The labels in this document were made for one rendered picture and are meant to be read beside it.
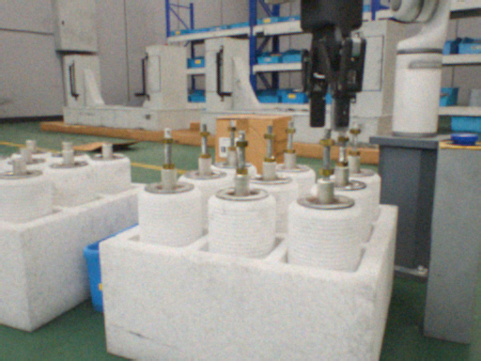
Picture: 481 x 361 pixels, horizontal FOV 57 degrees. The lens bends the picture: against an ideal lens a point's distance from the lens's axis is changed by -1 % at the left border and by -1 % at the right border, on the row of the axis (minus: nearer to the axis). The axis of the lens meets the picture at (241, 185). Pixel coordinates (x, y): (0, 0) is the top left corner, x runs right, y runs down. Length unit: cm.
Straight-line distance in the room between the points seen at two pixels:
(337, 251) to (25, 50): 690
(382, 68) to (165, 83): 195
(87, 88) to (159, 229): 447
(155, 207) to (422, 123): 59
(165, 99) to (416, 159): 316
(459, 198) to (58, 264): 67
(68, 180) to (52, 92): 651
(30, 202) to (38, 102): 649
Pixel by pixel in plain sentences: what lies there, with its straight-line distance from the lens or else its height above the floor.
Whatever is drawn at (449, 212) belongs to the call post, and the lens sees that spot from 74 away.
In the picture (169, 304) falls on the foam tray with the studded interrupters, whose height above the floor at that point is 11.
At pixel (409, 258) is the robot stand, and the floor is 5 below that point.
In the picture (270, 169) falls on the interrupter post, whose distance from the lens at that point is 72.
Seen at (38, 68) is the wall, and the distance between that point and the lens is 734.
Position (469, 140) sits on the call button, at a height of 32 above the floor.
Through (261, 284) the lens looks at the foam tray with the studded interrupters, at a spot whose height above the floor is 16.
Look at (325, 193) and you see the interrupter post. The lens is 58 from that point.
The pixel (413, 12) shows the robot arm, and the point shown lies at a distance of 101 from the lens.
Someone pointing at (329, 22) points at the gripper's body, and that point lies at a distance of 54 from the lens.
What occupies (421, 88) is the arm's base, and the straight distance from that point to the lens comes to 99.
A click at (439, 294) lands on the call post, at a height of 8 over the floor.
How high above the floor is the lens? 39
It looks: 12 degrees down
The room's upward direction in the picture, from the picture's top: straight up
